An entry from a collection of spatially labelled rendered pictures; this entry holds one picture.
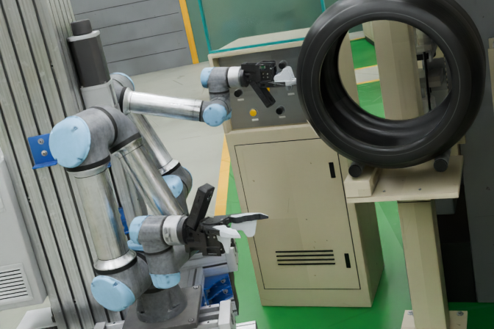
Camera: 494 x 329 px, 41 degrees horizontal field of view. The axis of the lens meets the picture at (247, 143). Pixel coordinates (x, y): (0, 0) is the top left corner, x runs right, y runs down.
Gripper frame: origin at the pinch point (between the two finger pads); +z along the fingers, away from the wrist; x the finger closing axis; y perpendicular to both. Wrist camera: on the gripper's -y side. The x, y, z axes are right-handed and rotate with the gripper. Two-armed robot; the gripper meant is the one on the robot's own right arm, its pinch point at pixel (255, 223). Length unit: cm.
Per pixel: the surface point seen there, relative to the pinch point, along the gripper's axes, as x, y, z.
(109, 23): -782, -96, -649
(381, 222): -237, 75, -44
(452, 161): -110, 11, 25
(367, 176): -81, 9, 2
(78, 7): -758, -129, -690
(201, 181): -309, 65, -211
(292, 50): -132, -35, -42
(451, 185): -87, 14, 28
